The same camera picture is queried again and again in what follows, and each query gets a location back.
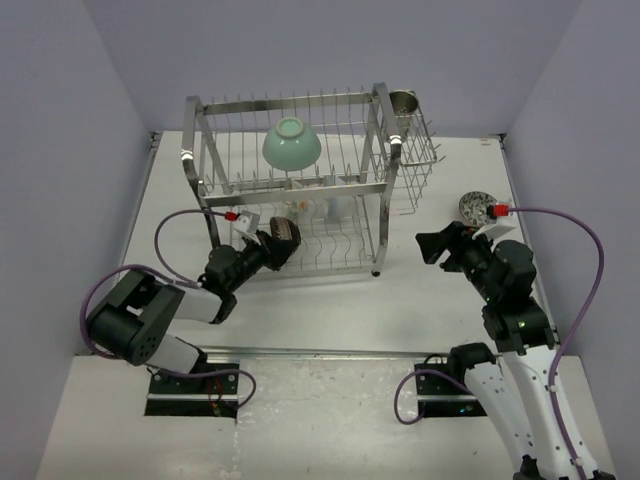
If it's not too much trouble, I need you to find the stainless steel dish rack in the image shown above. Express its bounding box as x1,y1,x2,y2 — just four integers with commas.
180,83,403,277

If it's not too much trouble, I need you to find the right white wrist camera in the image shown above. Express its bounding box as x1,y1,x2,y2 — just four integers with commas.
472,203,516,240

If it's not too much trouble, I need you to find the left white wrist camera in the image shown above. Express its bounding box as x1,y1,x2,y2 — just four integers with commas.
231,210,260,238

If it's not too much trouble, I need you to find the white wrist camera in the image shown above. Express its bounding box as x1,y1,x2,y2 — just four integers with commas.
231,210,260,238
472,203,516,240

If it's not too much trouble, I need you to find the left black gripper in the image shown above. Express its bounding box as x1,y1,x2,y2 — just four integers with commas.
225,229,297,293

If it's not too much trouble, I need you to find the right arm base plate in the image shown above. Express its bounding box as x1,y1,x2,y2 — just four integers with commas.
415,374,486,419

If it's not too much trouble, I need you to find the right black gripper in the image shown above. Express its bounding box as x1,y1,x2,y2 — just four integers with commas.
416,220,501,302

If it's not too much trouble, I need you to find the celadon green bowl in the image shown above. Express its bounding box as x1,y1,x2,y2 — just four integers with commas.
262,117,322,172

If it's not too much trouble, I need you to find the yellow flower bowl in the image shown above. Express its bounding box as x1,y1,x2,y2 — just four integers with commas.
283,200,313,223

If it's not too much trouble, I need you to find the steel utensil cup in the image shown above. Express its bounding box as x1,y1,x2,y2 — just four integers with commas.
389,90,419,128

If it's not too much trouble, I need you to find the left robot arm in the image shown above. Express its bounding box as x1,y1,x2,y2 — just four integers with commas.
79,217,301,393

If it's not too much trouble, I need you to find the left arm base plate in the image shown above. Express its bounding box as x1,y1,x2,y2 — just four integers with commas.
144,372,239,419

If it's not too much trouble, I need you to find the wire utensil basket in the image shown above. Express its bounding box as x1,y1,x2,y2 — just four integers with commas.
391,107,442,215

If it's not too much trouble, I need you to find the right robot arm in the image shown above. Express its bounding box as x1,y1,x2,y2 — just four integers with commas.
416,221,612,479

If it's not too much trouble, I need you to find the brown patterned bowl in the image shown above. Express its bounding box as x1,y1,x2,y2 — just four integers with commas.
269,216,301,257

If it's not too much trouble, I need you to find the light blue white bowl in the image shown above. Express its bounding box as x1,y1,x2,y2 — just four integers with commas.
324,175,352,221

